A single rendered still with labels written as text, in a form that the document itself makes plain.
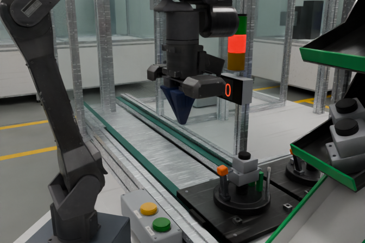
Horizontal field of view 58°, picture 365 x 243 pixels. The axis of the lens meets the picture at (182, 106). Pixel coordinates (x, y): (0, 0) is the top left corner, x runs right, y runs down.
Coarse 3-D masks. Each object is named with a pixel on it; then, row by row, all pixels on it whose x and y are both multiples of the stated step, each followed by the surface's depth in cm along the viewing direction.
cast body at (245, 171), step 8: (240, 152) 79; (248, 152) 79; (232, 160) 80; (240, 160) 77; (248, 160) 77; (256, 160) 78; (232, 168) 80; (240, 168) 77; (248, 168) 77; (256, 168) 79; (232, 176) 78; (240, 176) 76; (248, 176) 78; (256, 176) 79; (240, 184) 77
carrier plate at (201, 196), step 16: (192, 192) 85; (208, 192) 85; (272, 192) 85; (192, 208) 80; (208, 208) 78; (272, 208) 78; (208, 224) 74; (224, 224) 72; (256, 224) 72; (272, 224) 72; (224, 240) 69; (240, 240) 67
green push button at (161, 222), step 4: (156, 220) 73; (160, 220) 73; (164, 220) 73; (168, 220) 73; (156, 224) 72; (160, 224) 72; (164, 224) 72; (168, 224) 72; (156, 228) 71; (160, 228) 71; (164, 228) 71; (168, 228) 72
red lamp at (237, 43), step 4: (232, 36) 91; (236, 36) 90; (240, 36) 90; (244, 36) 91; (228, 40) 93; (232, 40) 91; (236, 40) 91; (240, 40) 91; (244, 40) 91; (228, 44) 93; (232, 44) 91; (236, 44) 91; (240, 44) 91; (244, 44) 92; (228, 48) 93; (232, 48) 92; (236, 48) 91; (240, 48) 91; (244, 48) 92; (232, 52) 92; (236, 52) 91; (240, 52) 92; (244, 52) 93
